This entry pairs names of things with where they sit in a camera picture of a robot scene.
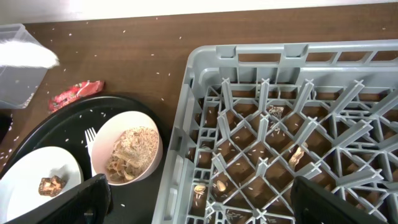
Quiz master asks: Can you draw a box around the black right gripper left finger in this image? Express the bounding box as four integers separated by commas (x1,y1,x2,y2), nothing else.
9,174,111,224

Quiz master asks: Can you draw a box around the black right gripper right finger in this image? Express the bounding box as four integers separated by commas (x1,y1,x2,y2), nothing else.
290,176,384,224

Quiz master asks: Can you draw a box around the brown food scrap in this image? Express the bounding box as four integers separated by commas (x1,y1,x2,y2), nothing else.
38,175,67,197

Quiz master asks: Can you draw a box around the pink bowl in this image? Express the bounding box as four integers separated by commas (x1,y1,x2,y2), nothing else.
91,111,163,186

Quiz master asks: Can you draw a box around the rice and peanut waste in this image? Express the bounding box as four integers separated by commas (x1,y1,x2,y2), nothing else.
105,126,159,184

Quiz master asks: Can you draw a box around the light grey plate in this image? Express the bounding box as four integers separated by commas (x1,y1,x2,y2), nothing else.
1,146,84,223

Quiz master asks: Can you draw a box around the red snack wrapper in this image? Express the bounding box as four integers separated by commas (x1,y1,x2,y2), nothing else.
49,80,104,113

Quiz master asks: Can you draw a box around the white tissue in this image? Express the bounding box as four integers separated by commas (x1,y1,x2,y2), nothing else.
1,40,60,69

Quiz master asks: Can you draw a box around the peanut in rack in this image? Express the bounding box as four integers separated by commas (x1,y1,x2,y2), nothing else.
288,147,305,170

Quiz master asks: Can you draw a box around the grey dishwasher rack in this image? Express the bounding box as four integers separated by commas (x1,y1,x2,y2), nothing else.
152,40,397,223

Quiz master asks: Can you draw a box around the white plastic fork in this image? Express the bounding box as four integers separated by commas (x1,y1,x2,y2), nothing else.
85,128,96,159

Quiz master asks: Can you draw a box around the round black tray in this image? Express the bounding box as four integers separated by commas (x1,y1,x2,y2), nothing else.
1,94,170,223

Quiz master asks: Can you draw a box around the clear plastic bin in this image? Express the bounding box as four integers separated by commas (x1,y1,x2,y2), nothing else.
0,24,47,109

